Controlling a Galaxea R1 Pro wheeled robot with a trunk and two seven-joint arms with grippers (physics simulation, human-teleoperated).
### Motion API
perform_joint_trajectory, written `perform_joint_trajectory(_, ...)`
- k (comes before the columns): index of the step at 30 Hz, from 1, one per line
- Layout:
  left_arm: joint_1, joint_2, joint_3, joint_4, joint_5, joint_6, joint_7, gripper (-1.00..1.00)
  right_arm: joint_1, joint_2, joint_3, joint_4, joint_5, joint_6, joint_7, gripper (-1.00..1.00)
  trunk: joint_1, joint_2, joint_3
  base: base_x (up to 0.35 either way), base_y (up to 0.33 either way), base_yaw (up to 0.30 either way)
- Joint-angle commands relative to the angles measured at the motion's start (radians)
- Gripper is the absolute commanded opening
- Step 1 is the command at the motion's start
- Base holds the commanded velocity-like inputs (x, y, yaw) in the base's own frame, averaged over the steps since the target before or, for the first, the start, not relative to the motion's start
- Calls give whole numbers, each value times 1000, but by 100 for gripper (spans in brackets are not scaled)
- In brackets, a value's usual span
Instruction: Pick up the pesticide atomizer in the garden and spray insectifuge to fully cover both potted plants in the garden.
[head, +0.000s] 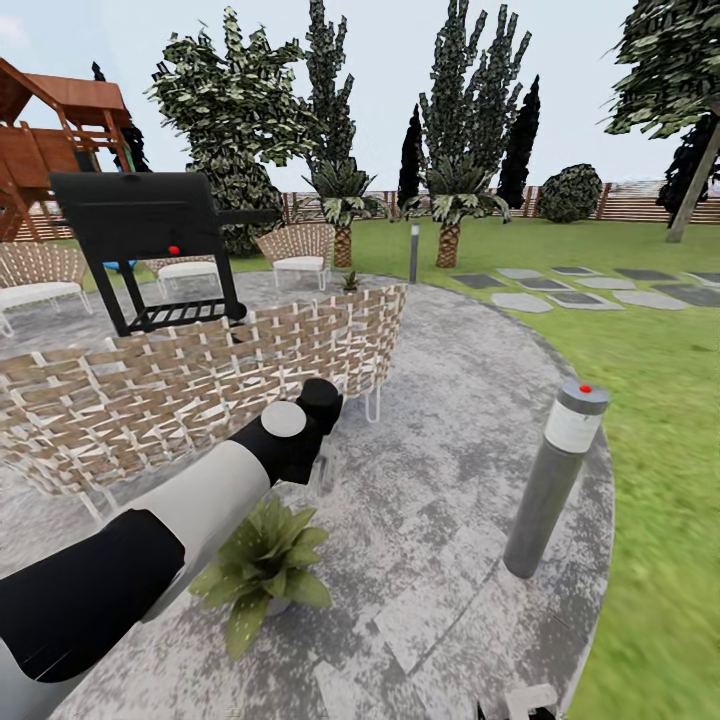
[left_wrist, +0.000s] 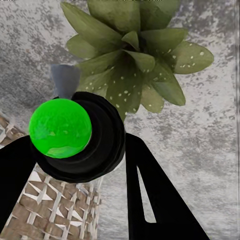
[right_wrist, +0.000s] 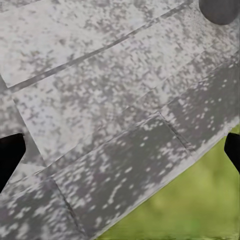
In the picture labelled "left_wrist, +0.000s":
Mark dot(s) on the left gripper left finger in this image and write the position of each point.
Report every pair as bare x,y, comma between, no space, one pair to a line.
16,164

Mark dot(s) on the insectifuge atomizer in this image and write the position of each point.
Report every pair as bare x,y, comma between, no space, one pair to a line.
79,136

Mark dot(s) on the garden chair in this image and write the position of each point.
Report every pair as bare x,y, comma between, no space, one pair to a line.
47,208

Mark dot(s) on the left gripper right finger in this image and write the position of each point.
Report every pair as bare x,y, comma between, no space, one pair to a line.
174,220

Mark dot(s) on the pot plant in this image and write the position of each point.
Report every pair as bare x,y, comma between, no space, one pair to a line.
132,56

